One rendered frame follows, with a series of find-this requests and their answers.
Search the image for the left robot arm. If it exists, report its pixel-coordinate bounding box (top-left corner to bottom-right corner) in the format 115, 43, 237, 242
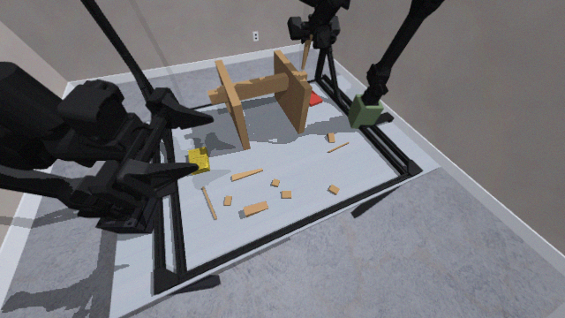
299, 0, 444, 106

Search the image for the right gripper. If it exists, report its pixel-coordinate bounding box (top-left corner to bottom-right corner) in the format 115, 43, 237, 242
79, 87, 214, 208

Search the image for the brown wooden rail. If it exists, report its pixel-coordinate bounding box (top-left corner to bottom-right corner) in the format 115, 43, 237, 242
207, 72, 289, 105

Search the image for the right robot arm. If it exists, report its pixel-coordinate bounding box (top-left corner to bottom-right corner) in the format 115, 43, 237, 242
0, 62, 138, 221

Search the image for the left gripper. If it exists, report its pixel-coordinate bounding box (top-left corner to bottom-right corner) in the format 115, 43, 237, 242
287, 5, 340, 44

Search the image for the red flat block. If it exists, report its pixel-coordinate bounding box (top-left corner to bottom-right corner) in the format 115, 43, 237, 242
309, 91, 323, 107

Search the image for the yellow block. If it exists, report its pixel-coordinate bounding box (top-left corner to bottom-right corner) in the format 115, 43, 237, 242
188, 147, 210, 175

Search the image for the tan wooden board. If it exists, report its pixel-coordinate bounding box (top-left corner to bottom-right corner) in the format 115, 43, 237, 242
215, 60, 251, 150
274, 50, 313, 134

